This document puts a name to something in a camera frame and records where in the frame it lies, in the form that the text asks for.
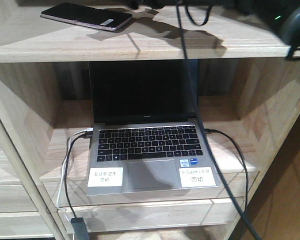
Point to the white left paper label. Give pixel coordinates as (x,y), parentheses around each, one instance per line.
(105,177)

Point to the light wooden desk shelf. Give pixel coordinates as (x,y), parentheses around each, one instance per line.
(258,112)

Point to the black foldable smartphone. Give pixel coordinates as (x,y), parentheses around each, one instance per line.
(89,17)

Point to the grey laptop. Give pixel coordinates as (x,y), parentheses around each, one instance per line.
(144,121)

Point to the grey adapter dongle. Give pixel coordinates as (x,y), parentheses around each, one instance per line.
(79,227)

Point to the white paper label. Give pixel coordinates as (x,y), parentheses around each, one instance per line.
(105,177)
(197,177)

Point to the white right paper label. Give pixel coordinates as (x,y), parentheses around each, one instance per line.
(197,177)

